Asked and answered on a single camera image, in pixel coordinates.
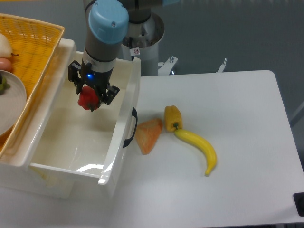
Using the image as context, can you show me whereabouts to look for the yellow banana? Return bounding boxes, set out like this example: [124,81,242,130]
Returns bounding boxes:
[174,129,218,176]

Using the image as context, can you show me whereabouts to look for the green grapes on plate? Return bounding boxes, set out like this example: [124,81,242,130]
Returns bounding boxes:
[0,74,10,95]

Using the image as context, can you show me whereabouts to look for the pink sausage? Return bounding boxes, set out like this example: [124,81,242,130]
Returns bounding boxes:
[0,57,12,72]

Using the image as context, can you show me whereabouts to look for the red bell pepper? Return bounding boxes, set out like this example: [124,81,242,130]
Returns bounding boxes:
[77,86,99,112]

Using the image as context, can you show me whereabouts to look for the white drawer cabinet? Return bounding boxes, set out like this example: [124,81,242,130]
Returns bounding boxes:
[0,39,117,198]

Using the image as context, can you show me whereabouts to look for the orange fruit wedge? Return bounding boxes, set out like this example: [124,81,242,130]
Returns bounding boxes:
[135,118,163,155]

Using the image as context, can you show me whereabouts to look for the pale pear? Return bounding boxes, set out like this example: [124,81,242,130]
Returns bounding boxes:
[0,34,19,58]

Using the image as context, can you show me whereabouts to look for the white plate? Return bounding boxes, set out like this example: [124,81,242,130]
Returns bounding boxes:
[0,70,27,136]

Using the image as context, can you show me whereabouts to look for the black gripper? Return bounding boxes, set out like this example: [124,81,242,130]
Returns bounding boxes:
[67,59,120,107]

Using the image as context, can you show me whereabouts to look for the black device at table edge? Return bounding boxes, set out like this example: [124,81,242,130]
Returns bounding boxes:
[293,192,304,217]

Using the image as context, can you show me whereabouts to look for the yellow bell pepper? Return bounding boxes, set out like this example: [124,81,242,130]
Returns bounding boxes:
[164,105,183,133]

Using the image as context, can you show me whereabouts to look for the upper white drawer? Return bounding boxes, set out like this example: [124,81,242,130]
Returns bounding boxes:
[28,51,142,186]

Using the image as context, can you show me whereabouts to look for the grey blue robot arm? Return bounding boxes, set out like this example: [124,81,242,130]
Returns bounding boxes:
[68,0,176,111]

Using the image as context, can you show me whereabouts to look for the yellow woven basket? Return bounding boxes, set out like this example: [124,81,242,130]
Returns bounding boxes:
[0,13,65,156]

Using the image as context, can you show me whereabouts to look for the white table frame bracket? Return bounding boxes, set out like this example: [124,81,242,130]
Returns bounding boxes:
[217,58,227,73]

